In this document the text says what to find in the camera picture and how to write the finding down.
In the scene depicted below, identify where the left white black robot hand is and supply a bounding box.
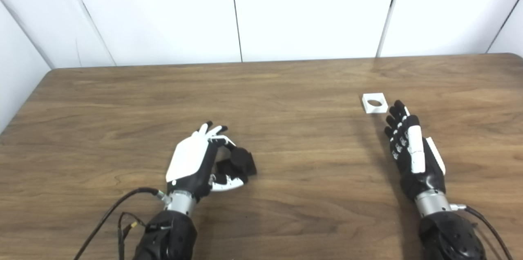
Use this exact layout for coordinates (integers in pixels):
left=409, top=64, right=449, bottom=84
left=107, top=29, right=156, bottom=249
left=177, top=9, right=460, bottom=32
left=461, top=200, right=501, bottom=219
left=165, top=121, right=246, bottom=203

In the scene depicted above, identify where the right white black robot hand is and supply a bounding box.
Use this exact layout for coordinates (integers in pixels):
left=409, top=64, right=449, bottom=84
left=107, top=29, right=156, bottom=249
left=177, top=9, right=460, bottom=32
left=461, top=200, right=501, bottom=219
left=384, top=100, right=446, bottom=201

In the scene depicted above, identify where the black peg with base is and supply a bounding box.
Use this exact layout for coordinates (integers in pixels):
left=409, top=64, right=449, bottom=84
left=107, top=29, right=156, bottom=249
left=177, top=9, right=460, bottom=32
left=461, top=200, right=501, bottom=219
left=215, top=147, right=257, bottom=186

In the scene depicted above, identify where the white square piece with hole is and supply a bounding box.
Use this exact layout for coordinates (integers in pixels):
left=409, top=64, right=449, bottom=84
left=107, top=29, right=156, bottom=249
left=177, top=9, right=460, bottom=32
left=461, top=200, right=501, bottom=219
left=362, top=93, right=389, bottom=114

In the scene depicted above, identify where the thick black right wrist cable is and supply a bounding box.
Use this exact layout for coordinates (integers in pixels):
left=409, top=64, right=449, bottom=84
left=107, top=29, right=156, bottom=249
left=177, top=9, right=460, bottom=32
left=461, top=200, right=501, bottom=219
left=449, top=204, right=514, bottom=260

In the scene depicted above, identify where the thick black wrist cable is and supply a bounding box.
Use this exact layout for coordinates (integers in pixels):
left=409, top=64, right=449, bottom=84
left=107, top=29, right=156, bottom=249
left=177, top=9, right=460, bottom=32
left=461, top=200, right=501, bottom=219
left=449, top=204, right=514, bottom=260
left=74, top=187, right=170, bottom=260

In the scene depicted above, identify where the thin left wire yellow connector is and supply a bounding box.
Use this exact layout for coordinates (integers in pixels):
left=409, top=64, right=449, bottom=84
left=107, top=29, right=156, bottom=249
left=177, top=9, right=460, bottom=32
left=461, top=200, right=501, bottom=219
left=118, top=212, right=147, bottom=260

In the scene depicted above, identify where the thick black left wrist cable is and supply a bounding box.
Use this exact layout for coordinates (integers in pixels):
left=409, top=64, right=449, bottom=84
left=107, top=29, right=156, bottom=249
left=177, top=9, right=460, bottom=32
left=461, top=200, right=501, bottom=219
left=74, top=187, right=170, bottom=260

